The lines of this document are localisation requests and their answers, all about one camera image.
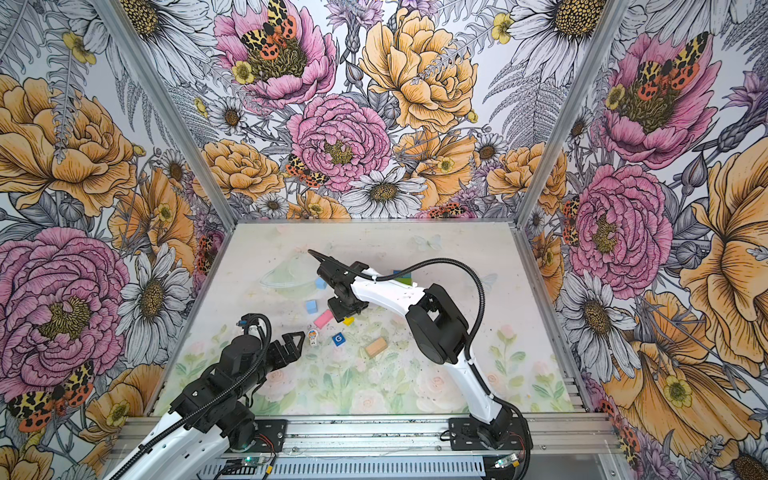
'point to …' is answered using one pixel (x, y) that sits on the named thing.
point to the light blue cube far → (320, 283)
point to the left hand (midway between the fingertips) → (291, 349)
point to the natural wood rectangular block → (376, 347)
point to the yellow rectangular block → (348, 321)
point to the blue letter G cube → (339, 339)
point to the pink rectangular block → (323, 318)
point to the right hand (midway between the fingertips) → (349, 318)
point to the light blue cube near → (312, 307)
